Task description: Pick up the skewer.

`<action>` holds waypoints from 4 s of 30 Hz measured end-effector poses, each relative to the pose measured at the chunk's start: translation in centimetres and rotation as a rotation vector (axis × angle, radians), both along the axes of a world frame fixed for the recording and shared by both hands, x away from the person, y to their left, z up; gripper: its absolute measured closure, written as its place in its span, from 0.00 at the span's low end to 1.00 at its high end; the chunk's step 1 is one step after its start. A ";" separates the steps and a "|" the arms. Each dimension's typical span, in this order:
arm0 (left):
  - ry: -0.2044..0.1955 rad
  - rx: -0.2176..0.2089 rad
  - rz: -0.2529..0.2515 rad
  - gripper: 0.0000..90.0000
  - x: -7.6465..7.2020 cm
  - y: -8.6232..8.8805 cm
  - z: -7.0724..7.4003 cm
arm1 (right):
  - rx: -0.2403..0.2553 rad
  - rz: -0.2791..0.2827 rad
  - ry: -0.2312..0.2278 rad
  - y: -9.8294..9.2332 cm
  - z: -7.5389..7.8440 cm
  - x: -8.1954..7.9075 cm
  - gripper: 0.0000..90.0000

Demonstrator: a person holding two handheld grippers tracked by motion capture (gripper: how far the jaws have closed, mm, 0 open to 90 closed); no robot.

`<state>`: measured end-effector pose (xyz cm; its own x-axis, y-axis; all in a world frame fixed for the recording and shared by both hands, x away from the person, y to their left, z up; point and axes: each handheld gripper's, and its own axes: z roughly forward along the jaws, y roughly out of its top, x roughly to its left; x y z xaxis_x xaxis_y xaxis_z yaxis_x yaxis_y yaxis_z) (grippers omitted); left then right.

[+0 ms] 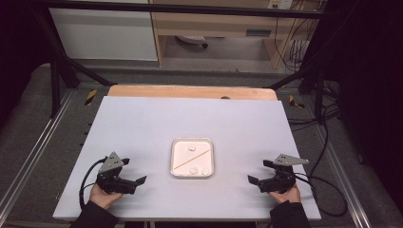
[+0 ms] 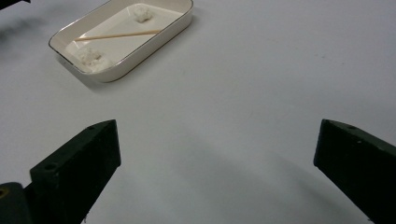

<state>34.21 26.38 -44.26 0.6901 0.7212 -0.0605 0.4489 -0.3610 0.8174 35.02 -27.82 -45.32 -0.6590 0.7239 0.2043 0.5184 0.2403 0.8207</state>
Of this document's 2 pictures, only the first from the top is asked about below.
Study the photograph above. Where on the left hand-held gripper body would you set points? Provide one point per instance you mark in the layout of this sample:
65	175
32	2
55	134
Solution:
111	179

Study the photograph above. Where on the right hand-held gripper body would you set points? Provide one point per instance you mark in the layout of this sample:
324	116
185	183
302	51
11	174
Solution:
280	180

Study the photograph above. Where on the square metal tray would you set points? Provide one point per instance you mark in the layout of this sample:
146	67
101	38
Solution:
182	158

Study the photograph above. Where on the small white round piece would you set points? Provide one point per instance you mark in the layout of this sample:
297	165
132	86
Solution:
192	147
193	171
205	171

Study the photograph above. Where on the thin wooden skewer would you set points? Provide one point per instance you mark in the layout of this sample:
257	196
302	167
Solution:
192	159

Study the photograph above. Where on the person's right hand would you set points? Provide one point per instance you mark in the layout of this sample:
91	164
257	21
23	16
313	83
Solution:
286	196

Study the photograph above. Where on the person's left hand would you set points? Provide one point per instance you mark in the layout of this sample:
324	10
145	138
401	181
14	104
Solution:
103	198

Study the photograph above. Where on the yellow black striped tape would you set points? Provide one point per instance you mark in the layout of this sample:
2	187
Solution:
91	97
295	102

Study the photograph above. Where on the black metal stand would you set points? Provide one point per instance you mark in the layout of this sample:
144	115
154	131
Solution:
55	82
318	88

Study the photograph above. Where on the white cabinet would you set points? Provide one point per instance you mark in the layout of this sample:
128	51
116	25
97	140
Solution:
101	34

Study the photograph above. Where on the dark curtain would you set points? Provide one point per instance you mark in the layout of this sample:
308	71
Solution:
374	79
15	47

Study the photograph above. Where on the office chair base with caster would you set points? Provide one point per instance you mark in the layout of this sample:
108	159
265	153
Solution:
191	39

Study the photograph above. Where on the light wooden desk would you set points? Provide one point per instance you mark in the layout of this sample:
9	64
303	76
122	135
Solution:
202	27

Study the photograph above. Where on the aluminium rail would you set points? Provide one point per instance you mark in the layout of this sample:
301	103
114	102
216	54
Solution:
343	177
38	142

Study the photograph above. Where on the white wall socket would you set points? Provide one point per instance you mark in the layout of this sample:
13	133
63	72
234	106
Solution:
280	3

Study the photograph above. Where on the black horizontal frame bar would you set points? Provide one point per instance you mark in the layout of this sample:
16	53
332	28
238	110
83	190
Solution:
190	9

